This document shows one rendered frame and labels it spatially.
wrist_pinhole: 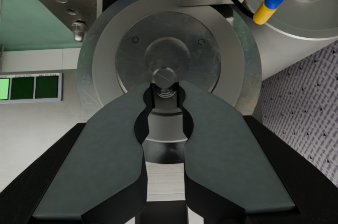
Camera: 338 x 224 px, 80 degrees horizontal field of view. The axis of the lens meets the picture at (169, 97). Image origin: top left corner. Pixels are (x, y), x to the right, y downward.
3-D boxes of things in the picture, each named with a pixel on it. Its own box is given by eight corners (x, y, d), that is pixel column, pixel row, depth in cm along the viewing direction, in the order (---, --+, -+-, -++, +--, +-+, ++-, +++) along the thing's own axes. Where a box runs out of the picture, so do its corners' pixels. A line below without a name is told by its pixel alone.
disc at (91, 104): (256, -18, 17) (269, 164, 15) (253, -14, 18) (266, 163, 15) (82, -15, 17) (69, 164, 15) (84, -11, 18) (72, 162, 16)
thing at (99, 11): (103, -142, 21) (101, 24, 18) (140, 0, 44) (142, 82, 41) (99, -141, 21) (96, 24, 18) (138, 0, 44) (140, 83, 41)
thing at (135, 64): (221, 10, 15) (221, 115, 13) (216, 24, 17) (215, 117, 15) (118, 8, 15) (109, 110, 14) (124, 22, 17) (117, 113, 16)
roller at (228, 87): (241, -8, 16) (250, 142, 14) (199, 76, 41) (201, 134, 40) (95, -6, 16) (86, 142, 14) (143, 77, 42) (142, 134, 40)
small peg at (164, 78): (181, 72, 11) (170, 95, 11) (179, 83, 14) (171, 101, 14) (158, 62, 11) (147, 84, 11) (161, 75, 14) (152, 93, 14)
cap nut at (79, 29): (83, 21, 50) (83, 39, 49) (89, 28, 53) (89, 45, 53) (68, 22, 50) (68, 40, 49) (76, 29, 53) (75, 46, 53)
